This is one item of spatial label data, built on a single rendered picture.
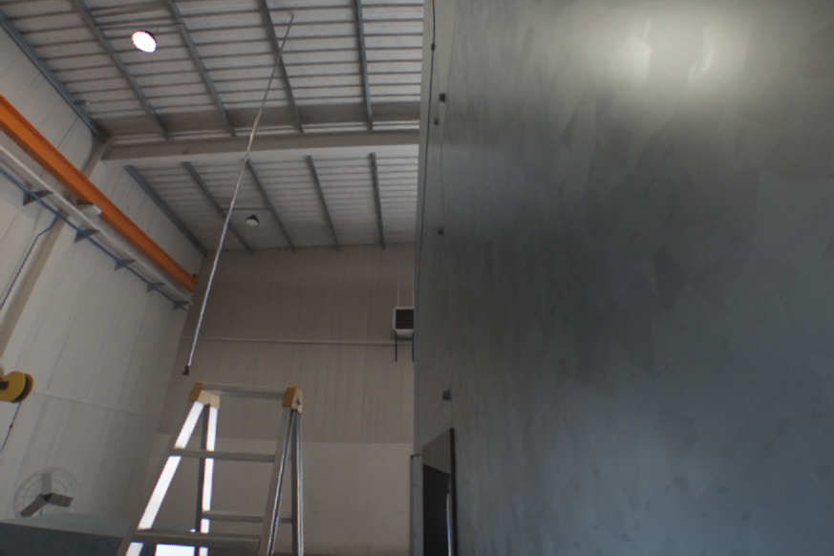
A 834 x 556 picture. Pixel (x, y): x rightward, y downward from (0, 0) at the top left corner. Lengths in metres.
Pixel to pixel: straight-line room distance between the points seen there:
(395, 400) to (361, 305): 2.84
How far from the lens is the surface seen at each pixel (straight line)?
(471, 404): 0.22
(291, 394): 1.42
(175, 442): 1.44
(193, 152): 8.93
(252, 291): 12.35
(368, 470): 10.60
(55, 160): 8.66
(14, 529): 3.79
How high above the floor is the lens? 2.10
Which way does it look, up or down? 30 degrees up
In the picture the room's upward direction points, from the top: straight up
